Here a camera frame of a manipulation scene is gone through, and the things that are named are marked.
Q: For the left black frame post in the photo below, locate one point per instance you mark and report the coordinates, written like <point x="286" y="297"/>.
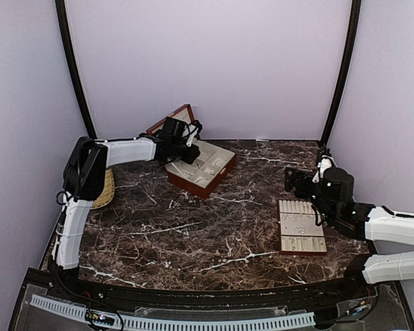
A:
<point x="68" y="48"/>

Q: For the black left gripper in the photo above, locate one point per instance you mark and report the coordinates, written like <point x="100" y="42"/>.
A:
<point x="192" y="156"/>

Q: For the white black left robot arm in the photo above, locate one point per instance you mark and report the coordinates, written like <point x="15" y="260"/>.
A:
<point x="85" y="172"/>

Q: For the red jewelry tray insert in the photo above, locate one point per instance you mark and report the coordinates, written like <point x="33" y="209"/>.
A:
<point x="300" y="231"/>

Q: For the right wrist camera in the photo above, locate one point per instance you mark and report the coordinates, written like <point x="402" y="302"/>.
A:
<point x="325" y="161"/>

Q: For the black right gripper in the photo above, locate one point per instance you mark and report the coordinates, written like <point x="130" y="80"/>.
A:
<point x="300" y="192"/>

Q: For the black front table rail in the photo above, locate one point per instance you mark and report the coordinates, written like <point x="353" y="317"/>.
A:
<point x="319" y="295"/>

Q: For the black frame post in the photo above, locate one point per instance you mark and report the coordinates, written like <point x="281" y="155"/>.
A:
<point x="68" y="48"/>
<point x="343" y="71"/>

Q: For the red wooden jewelry box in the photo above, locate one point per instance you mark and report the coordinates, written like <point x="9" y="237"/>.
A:
<point x="207" y="171"/>

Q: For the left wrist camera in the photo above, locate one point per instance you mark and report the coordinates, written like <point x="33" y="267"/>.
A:
<point x="191" y="131"/>

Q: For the white slotted cable duct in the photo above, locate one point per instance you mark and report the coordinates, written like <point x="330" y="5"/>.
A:
<point x="150" y="319"/>

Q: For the right black frame post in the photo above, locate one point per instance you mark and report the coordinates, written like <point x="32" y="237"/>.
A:
<point x="343" y="71"/>

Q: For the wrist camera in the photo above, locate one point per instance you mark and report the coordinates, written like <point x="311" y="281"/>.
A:
<point x="325" y="161"/>
<point x="191" y="131"/>

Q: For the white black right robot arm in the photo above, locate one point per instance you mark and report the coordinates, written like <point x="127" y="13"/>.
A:
<point x="330" y="193"/>

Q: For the woven bamboo tray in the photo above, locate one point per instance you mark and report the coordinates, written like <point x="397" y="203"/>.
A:
<point x="108" y="192"/>

